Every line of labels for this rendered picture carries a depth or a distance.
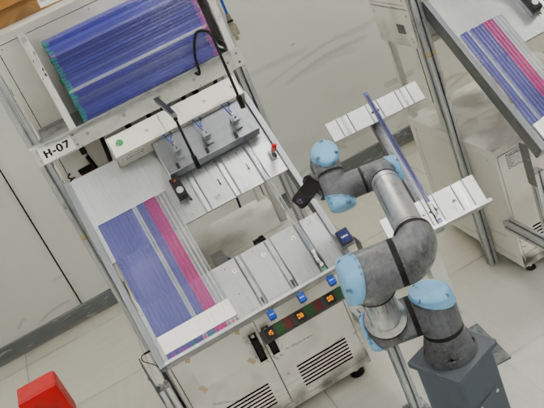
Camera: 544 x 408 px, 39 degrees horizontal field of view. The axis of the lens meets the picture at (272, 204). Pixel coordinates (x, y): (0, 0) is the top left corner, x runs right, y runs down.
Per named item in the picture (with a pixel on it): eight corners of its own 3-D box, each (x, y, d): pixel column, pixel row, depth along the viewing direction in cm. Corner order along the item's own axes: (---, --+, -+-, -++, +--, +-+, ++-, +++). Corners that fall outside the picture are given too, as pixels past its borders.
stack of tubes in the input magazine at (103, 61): (221, 53, 257) (188, -23, 245) (83, 122, 248) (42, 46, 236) (210, 48, 268) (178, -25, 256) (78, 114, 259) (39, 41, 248)
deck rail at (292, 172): (352, 264, 252) (354, 258, 246) (347, 266, 251) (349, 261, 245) (245, 99, 274) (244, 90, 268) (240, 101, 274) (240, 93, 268)
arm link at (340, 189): (368, 195, 202) (354, 159, 205) (329, 210, 203) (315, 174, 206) (370, 202, 210) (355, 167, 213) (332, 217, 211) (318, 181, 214)
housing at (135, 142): (246, 112, 274) (244, 91, 260) (123, 176, 265) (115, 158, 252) (235, 94, 276) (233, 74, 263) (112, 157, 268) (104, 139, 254)
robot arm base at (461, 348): (488, 341, 215) (479, 314, 211) (456, 376, 208) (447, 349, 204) (445, 328, 227) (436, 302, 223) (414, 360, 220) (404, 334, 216)
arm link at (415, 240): (448, 237, 165) (390, 142, 207) (400, 256, 166) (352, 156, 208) (460, 278, 171) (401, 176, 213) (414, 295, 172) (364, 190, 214)
